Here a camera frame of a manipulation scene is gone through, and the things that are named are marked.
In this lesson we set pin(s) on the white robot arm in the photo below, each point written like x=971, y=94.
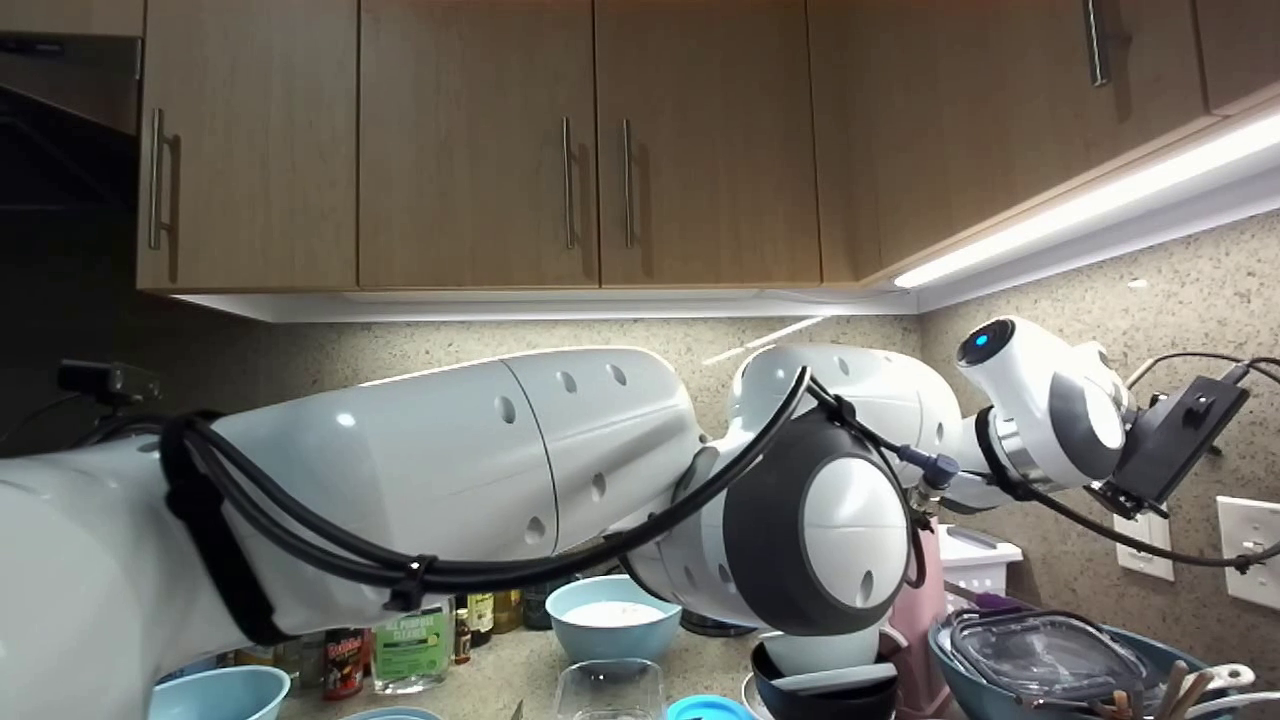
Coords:
x=134, y=559

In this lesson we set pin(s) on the wooden upper cabinets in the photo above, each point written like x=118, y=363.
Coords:
x=444, y=144

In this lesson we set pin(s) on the stacked dark bowls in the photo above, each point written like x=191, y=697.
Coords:
x=824, y=677

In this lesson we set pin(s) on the clear glass cup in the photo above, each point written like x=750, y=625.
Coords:
x=608, y=691

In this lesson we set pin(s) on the under cabinet light strip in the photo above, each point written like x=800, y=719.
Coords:
x=1201, y=160

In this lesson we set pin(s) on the blue lid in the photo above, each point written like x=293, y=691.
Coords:
x=704, y=710

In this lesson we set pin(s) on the pink knife block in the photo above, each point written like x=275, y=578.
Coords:
x=923, y=602

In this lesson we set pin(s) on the white gfci outlet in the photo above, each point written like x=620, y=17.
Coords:
x=1145, y=547

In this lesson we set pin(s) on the white double light switch plate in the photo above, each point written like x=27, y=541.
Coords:
x=1248, y=530

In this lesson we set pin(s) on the teal dish bowl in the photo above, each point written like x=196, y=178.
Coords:
x=982, y=702

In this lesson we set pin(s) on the light blue mixing bowl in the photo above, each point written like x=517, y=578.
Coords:
x=608, y=616

